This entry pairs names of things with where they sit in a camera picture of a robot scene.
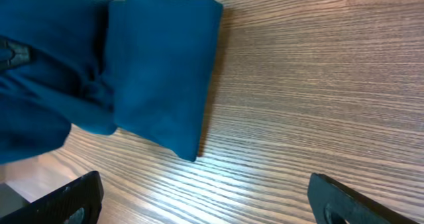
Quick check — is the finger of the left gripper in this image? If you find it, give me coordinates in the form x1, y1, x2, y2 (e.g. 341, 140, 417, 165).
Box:
1, 38, 32, 70

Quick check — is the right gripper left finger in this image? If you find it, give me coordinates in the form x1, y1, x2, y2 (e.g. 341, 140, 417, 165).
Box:
1, 171, 104, 224

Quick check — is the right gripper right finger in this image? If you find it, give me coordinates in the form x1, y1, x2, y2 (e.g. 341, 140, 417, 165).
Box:
307, 173, 417, 224

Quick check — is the blue t-shirt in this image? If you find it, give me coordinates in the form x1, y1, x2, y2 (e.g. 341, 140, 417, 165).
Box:
1, 0, 223, 163

